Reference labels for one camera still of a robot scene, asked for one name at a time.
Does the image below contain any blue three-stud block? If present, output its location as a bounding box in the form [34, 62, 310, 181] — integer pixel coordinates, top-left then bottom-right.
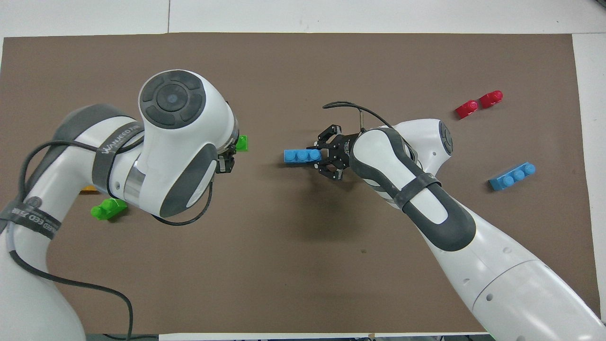
[284, 149, 321, 164]
[488, 162, 536, 191]

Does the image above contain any brown table mat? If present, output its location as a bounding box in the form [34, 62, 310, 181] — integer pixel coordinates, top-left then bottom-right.
[0, 32, 603, 334]

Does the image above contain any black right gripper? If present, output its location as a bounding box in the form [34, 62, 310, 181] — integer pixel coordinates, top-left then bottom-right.
[217, 124, 356, 180]

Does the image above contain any black velcro strap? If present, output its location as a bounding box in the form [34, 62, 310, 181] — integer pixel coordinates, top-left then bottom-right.
[0, 201, 62, 241]
[92, 122, 144, 198]
[394, 172, 442, 211]

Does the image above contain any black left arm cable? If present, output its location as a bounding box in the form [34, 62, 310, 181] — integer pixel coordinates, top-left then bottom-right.
[9, 128, 214, 341]

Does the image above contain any red one-stud block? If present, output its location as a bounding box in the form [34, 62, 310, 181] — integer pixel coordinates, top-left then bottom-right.
[479, 90, 503, 109]
[455, 100, 479, 120]

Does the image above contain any black floor cable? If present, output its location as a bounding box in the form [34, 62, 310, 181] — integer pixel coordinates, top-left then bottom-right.
[102, 333, 159, 341]

